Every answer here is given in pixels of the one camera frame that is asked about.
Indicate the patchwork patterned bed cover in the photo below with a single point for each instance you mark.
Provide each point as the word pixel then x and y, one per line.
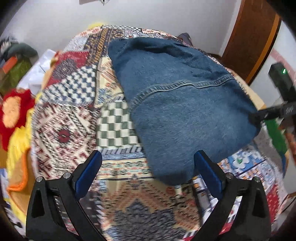
pixel 83 109

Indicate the red yellow plush blanket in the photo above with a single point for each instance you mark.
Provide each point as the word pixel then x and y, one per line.
pixel 17 110

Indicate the black tracker box green light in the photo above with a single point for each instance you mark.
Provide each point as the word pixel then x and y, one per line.
pixel 282 81

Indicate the grey blue object behind bed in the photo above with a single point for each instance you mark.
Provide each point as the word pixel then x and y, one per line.
pixel 185 37

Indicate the brown wooden door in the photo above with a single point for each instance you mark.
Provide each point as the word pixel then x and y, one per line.
pixel 256 26

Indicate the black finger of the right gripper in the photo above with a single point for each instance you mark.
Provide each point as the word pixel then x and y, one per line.
pixel 279 111

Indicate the blue denim jacket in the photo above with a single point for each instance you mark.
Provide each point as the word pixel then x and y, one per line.
pixel 181 101

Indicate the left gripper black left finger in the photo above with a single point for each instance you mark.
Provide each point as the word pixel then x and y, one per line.
pixel 43 217

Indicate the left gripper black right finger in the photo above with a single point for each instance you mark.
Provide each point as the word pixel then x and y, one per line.
pixel 252 221

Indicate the green clothes pile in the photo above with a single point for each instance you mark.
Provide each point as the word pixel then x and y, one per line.
pixel 15 62

